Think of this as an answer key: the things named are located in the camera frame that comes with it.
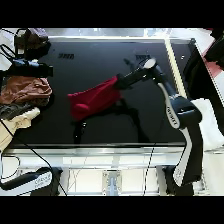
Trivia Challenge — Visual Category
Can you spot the cream garment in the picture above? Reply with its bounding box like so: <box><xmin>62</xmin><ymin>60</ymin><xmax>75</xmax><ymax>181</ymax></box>
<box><xmin>0</xmin><ymin>107</ymin><xmax>42</xmax><ymax>154</ymax></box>

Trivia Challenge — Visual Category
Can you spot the white garment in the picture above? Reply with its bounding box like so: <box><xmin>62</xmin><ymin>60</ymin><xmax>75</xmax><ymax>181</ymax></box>
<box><xmin>191</xmin><ymin>98</ymin><xmax>224</xmax><ymax>152</ymax></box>

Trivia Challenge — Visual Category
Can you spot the dark brown garment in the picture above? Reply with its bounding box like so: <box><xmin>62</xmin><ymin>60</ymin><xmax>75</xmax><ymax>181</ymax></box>
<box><xmin>13</xmin><ymin>28</ymin><xmax>52</xmax><ymax>62</ymax></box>

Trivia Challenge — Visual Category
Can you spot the red garment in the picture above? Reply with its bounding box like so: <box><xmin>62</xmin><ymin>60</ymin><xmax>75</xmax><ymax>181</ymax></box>
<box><xmin>67</xmin><ymin>75</ymin><xmax>123</xmax><ymax>122</ymax></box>

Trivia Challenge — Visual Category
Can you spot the black cable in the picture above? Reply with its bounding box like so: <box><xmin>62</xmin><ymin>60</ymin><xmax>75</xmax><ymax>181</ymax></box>
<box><xmin>0</xmin><ymin>119</ymin><xmax>68</xmax><ymax>197</ymax></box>
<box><xmin>143</xmin><ymin>114</ymin><xmax>166</xmax><ymax>197</ymax></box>

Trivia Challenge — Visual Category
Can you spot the grey garment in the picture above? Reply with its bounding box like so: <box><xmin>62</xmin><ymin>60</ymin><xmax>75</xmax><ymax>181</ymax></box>
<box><xmin>0</xmin><ymin>102</ymin><xmax>35</xmax><ymax>122</ymax></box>

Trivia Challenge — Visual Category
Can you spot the silver frame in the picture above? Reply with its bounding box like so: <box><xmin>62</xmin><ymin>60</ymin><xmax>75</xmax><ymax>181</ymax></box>
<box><xmin>0</xmin><ymin>143</ymin><xmax>224</xmax><ymax>197</ymax></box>

